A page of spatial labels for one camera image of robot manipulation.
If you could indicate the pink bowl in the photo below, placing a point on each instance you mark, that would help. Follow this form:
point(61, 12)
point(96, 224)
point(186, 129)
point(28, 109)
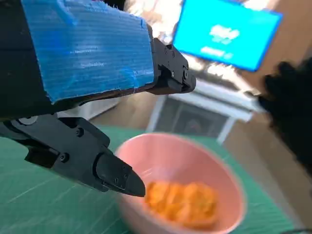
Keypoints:
point(170, 161)

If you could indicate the green cutting mat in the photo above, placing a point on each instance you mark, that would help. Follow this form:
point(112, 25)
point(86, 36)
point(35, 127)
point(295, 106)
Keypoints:
point(36, 195)

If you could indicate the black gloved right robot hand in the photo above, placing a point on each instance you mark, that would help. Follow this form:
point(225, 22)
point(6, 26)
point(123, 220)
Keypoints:
point(292, 109)

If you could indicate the blue computer monitor screen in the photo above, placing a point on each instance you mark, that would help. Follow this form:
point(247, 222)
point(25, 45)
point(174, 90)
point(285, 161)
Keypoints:
point(243, 48)

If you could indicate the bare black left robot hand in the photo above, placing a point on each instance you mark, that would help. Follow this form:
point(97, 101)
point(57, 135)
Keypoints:
point(92, 53)

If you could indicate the white cabinet with mesh panel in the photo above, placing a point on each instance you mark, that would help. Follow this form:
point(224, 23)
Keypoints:
point(195, 117)

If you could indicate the long striped toy bread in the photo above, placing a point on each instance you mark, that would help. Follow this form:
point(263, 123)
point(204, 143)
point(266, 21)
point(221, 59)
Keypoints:
point(180, 202)

